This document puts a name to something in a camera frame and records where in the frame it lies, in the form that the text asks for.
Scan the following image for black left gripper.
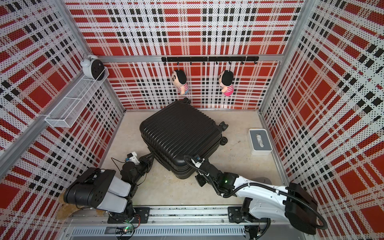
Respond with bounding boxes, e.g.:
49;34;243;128
132;152;155;184

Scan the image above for black ribbed hard-shell suitcase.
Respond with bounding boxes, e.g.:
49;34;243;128
140;98;229;180

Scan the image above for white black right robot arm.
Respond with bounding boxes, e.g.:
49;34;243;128
184;156;328;235

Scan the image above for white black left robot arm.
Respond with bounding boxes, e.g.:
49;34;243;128
57;154;154;224

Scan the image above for white tissue box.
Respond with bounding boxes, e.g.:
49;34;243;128
248;128;273;156

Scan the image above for plush doll blue shorts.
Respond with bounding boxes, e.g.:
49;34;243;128
171;70;189;95

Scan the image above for plush doll pink outfit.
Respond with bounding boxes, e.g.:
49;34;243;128
219;70;234;97

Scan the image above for brown teddy bear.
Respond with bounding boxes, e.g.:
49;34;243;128
56;192;93;220

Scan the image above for white round alarm clock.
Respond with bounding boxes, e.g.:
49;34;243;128
80;55;105;81

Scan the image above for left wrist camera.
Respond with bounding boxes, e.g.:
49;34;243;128
125;152;140;165

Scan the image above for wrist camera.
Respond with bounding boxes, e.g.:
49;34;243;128
191;156;205;169
125;152;140;165

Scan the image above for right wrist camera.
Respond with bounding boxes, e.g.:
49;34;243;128
191;156;205;169

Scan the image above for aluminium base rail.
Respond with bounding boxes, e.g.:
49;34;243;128
59;205;311;240

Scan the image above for green circuit board with wires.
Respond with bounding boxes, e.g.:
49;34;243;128
115;215;141;240

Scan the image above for white wire mesh shelf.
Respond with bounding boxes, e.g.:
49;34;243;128
45;68;109;128

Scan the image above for black wall hook rail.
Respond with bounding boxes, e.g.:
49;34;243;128
161;56;260;63

